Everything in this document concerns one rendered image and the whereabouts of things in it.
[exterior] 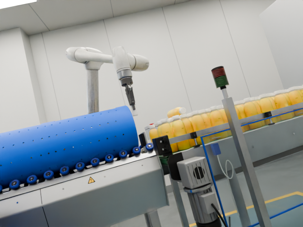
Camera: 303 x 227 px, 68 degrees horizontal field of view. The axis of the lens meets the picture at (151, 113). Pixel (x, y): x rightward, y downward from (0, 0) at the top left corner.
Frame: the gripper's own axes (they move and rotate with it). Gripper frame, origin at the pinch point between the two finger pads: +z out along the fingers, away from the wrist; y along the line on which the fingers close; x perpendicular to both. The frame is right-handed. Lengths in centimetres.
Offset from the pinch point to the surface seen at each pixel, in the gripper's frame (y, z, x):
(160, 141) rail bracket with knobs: -26.2, 21.8, -3.4
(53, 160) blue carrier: -14, 17, 48
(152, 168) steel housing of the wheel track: -15.1, 34.6, 1.5
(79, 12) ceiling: 231, -220, 1
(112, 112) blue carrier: -10.9, 0.0, 14.5
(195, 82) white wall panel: 233, -60, -176
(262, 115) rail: -22, 23, -70
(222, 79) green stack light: -40, 1, -38
